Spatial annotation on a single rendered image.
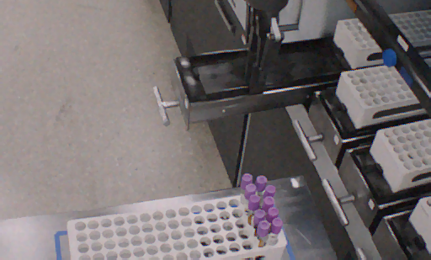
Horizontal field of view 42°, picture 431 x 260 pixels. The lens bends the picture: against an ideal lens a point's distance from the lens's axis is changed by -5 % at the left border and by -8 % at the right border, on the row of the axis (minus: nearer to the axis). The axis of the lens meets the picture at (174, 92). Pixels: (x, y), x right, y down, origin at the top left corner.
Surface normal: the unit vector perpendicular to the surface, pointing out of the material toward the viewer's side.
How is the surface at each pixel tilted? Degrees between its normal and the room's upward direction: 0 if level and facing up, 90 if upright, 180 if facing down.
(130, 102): 0
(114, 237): 0
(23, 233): 0
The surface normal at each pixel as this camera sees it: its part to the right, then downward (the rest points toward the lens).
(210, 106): 0.24, 0.68
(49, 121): 0.03, -0.72
